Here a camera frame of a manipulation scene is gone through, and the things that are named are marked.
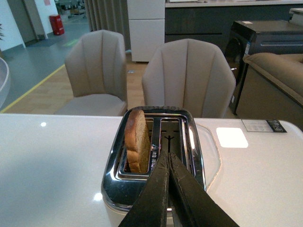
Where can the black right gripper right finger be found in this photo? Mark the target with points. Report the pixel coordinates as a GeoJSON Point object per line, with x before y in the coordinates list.
{"type": "Point", "coordinates": [194, 207]}

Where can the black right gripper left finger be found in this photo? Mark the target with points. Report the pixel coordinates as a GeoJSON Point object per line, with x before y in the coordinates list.
{"type": "Point", "coordinates": [150, 209]}

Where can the brown bread slice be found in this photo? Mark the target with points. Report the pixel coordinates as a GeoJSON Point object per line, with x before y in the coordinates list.
{"type": "Point", "coordinates": [137, 142]}

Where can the white round plate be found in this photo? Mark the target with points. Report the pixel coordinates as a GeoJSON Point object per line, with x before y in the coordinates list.
{"type": "Point", "coordinates": [5, 81]}

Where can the white chrome two-slot toaster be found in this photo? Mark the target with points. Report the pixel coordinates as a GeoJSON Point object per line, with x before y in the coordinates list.
{"type": "Point", "coordinates": [170, 129]}

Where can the black grey label sticker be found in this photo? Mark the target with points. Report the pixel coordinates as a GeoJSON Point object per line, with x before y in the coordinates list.
{"type": "Point", "coordinates": [263, 125]}

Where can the right beige upholstered chair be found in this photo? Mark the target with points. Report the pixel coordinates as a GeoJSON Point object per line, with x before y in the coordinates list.
{"type": "Point", "coordinates": [190, 74]}

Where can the beige upholstered chair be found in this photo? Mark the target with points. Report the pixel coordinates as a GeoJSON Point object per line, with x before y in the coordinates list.
{"type": "Point", "coordinates": [190, 74]}
{"type": "Point", "coordinates": [96, 68]}

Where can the left beige upholstered chair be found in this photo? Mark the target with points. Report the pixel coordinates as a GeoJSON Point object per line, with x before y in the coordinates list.
{"type": "Point", "coordinates": [96, 68]}

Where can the beige sofa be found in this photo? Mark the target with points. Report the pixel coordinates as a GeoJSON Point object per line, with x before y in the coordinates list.
{"type": "Point", "coordinates": [273, 88]}

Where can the black washing machine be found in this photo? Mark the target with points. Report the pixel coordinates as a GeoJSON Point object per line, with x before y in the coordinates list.
{"type": "Point", "coordinates": [250, 37]}

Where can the dark grey kitchen counter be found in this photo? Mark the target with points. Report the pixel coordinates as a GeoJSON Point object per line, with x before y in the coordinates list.
{"type": "Point", "coordinates": [211, 20]}

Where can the white cabinet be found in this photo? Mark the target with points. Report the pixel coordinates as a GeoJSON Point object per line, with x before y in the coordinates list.
{"type": "Point", "coordinates": [147, 25]}

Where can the beige curtain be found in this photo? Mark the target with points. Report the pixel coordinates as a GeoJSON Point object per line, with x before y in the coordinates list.
{"type": "Point", "coordinates": [111, 15]}

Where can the red fire extinguisher box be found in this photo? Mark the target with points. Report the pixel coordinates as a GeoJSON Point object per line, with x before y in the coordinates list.
{"type": "Point", "coordinates": [57, 25]}

